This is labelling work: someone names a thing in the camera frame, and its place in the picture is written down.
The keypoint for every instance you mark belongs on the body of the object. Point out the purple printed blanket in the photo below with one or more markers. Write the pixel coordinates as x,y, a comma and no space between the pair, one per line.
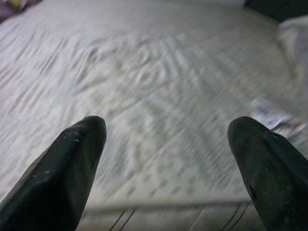
7,12

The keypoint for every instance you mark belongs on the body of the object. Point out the white pillow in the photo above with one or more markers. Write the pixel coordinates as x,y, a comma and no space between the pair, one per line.
296,43

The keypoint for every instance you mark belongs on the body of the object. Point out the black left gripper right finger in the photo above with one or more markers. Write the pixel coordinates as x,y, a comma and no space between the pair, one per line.
272,178

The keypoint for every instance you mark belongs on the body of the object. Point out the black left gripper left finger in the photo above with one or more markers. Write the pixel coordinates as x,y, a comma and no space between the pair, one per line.
60,173

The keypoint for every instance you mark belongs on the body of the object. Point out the black tufted headboard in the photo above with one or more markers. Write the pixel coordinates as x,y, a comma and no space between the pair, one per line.
276,8

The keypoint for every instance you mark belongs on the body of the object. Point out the white quilted mattress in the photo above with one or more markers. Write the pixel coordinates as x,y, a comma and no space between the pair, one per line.
144,84

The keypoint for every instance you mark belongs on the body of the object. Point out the blue white printed item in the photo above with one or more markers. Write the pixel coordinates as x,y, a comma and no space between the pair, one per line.
272,115

